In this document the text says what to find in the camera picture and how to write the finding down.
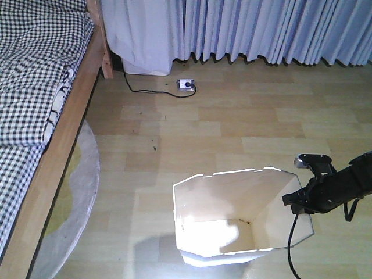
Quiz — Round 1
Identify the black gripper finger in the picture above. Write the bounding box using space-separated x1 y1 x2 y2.
282 189 306 214

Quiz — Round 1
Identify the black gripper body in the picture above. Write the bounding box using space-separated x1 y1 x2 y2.
299 176 345 214

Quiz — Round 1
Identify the white plastic trash bin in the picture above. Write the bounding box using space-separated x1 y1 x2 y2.
173 167 314 267

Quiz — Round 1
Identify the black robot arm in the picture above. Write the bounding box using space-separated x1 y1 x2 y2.
282 152 371 214

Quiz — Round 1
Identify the floor power outlet box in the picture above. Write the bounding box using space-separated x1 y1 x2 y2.
176 78 196 92

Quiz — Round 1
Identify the light grey pleated curtain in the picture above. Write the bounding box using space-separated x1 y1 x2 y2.
169 1 371 66

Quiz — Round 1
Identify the white sheer curtain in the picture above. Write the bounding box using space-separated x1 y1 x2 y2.
101 0 186 76

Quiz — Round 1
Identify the round grey yellow rug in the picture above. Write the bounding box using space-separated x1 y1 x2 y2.
30 121 100 278

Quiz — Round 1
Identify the black white checkered bedding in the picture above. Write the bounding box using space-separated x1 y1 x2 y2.
1 1 94 249

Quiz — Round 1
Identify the black floor power cord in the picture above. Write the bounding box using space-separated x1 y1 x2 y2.
123 71 198 98

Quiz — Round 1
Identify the wooden bed frame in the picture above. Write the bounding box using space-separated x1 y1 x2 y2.
1 1 114 278

